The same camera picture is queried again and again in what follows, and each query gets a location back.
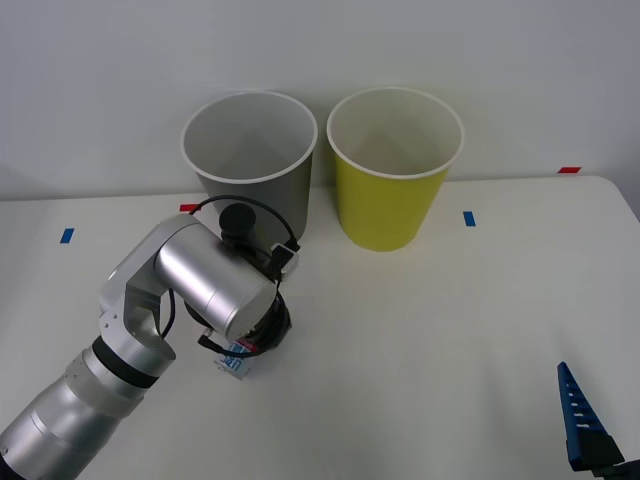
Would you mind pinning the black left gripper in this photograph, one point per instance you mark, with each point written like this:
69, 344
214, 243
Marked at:
277, 325

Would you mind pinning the silver-grey left robot arm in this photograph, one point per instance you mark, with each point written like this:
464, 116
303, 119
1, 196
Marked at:
215, 285

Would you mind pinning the yellow-green plastic waste bin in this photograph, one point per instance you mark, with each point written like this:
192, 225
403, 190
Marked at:
385, 210

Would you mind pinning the blue and silver drink can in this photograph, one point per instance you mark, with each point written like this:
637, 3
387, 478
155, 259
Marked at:
238, 368

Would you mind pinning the grey plastic waste bin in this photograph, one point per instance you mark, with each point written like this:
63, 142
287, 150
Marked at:
250, 130

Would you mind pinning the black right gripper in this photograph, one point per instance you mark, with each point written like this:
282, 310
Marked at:
620, 472

